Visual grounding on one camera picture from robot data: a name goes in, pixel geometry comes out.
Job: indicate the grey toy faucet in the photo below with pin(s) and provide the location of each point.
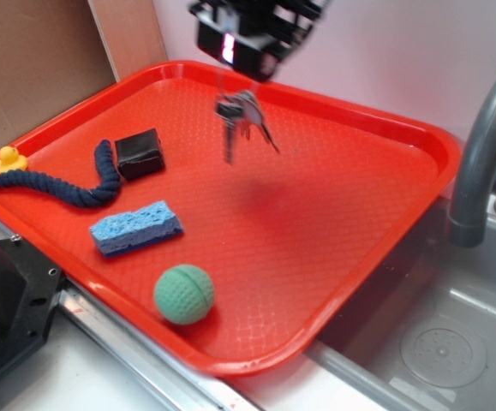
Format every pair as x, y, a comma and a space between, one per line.
467, 214

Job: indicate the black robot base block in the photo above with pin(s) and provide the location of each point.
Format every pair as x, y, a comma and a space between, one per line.
30, 284

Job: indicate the grey toy sink basin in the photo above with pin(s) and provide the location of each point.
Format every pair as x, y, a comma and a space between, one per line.
420, 333

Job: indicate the silver metal rail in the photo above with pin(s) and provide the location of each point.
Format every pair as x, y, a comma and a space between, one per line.
93, 361

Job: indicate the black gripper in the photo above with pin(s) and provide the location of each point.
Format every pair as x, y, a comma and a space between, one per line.
254, 37

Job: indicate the navy blue rope toy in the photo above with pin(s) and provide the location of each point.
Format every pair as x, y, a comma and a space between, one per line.
107, 190

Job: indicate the silver key bunch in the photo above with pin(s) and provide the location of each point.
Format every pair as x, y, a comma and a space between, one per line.
240, 111

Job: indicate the yellow rubber duck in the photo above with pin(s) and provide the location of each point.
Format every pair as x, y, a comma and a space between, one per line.
11, 159

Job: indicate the black box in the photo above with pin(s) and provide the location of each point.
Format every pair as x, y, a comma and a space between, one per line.
139, 155

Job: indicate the brown cardboard panel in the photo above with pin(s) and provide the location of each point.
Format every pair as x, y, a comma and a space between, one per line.
55, 54

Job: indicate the green foam ball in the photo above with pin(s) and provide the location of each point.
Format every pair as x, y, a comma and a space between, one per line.
184, 294

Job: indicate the blue sponge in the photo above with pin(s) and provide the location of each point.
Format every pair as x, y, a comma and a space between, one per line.
127, 231

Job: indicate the red plastic tray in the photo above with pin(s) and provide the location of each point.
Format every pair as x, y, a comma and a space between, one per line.
286, 237

